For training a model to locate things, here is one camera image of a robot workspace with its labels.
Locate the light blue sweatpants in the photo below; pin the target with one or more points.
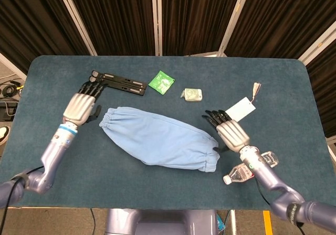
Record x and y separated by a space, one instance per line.
162 143

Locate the dark curtain partition panel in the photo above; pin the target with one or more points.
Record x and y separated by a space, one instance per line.
278 16
194 16
34 22
118 16

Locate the purple robot torso base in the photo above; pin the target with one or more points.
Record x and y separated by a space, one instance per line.
157 222

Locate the blue felt table cover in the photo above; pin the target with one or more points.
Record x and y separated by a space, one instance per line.
157 187

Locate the white shoe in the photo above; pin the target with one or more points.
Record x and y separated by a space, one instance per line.
4 135

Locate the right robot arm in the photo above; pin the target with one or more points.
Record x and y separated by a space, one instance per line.
267 174

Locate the small white tissue pack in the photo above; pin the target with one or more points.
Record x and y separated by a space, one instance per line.
193 95

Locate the green sachet packet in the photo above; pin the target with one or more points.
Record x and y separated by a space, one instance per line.
161 82

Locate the clear bottle with white cap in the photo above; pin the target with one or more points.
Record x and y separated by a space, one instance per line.
236 174

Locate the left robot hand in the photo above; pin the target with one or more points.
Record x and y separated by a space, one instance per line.
78 106

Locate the black floor box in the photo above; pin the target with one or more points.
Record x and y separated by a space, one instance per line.
8 111

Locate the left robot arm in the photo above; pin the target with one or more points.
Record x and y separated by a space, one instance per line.
52 156

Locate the pale card with tassel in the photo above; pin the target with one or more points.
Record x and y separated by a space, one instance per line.
241 108

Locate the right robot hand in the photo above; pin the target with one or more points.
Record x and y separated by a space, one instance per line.
232 135

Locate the black folding laptop stand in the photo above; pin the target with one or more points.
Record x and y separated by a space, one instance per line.
126 83

